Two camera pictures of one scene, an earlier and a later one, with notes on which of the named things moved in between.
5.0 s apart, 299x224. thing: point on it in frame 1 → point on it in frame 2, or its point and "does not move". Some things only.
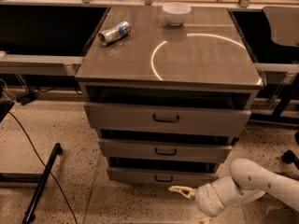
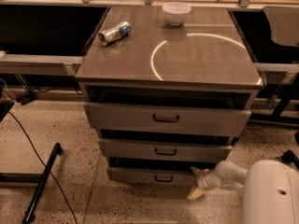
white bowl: [176, 12] does not move
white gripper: [207, 199] → [203, 178]
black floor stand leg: [40, 178] does not move
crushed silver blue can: [115, 34] does not move
